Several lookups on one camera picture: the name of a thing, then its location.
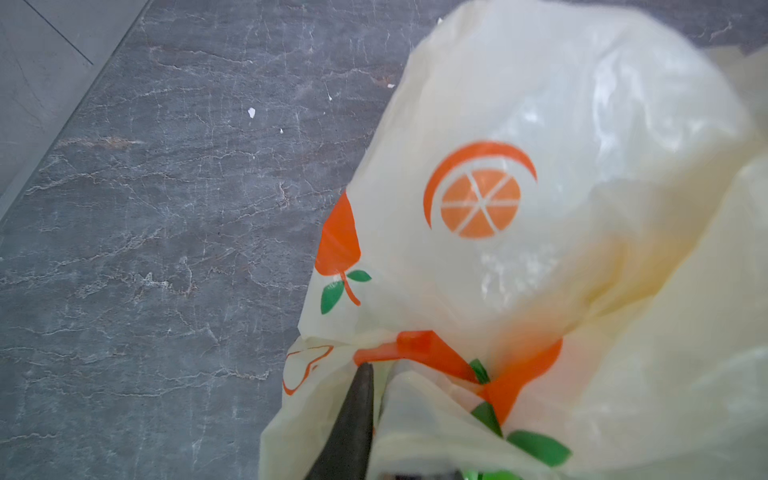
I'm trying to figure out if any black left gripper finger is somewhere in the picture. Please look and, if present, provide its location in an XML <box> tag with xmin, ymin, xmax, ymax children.
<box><xmin>305</xmin><ymin>363</ymin><xmax>374</xmax><ymax>480</ymax></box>

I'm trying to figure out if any green fake vegetable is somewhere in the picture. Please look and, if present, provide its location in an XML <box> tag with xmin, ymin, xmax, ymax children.
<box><xmin>462</xmin><ymin>470</ymin><xmax>521</xmax><ymax>480</ymax></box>

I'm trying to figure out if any cream plastic bag orange print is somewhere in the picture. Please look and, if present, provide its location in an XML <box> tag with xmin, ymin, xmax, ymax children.
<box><xmin>259</xmin><ymin>1</ymin><xmax>767</xmax><ymax>479</ymax></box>

